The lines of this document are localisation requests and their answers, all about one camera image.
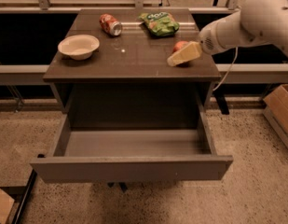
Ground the red apple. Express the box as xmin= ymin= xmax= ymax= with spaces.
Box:
xmin=172 ymin=41 xmax=187 ymax=52

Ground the white paper bowl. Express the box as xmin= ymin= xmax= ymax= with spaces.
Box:
xmin=58 ymin=35 xmax=100 ymax=61

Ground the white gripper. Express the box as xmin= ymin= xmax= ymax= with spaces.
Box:
xmin=167 ymin=19 xmax=234 ymax=66

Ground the open grey top drawer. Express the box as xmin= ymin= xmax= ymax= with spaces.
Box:
xmin=29 ymin=87 xmax=234 ymax=185

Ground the green chip bag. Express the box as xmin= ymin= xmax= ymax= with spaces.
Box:
xmin=139 ymin=11 xmax=180 ymax=37

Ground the cardboard box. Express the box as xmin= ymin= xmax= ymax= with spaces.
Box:
xmin=0 ymin=189 xmax=14 ymax=224
xmin=263 ymin=84 xmax=288 ymax=149

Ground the grey cabinet with top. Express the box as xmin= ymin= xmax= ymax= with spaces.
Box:
xmin=42 ymin=7 xmax=222 ymax=133

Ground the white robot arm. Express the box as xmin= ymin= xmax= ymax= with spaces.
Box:
xmin=167 ymin=0 xmax=288 ymax=66

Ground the white cable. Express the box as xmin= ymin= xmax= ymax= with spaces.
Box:
xmin=212 ymin=46 xmax=239 ymax=92

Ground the cardboard box right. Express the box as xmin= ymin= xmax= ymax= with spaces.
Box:
xmin=263 ymin=84 xmax=288 ymax=149

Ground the black metal floor frame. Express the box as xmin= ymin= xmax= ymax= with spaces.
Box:
xmin=0 ymin=170 xmax=37 ymax=224

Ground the cardboard box lower left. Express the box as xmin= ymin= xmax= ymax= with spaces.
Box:
xmin=0 ymin=189 xmax=14 ymax=224

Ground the red soda can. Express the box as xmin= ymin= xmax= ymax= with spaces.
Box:
xmin=100 ymin=13 xmax=122 ymax=36

